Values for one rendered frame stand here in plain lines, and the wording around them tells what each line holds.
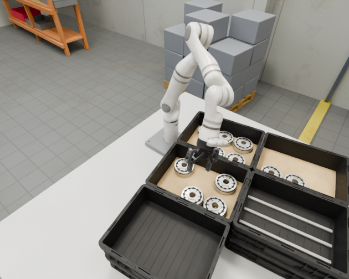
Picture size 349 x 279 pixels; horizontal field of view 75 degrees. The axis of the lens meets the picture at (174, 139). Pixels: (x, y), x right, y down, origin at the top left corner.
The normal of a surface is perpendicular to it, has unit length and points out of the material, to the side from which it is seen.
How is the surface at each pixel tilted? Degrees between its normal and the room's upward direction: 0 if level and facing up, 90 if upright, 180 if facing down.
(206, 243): 0
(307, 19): 90
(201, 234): 0
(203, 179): 0
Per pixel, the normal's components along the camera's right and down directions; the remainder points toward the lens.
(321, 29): -0.62, 0.54
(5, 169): 0.00, -0.72
